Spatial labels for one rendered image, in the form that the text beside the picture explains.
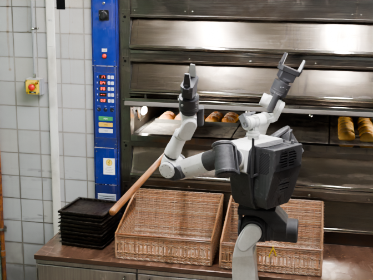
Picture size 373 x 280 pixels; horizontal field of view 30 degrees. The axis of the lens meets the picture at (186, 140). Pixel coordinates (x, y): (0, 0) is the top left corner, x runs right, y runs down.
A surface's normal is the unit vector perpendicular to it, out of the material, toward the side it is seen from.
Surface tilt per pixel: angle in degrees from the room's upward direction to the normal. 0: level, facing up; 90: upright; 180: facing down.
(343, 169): 71
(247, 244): 90
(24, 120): 90
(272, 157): 90
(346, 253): 0
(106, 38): 90
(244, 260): 114
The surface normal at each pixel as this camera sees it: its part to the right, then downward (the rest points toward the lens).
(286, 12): -0.21, 0.22
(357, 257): 0.01, -0.97
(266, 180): -0.73, 0.15
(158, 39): -0.18, -0.13
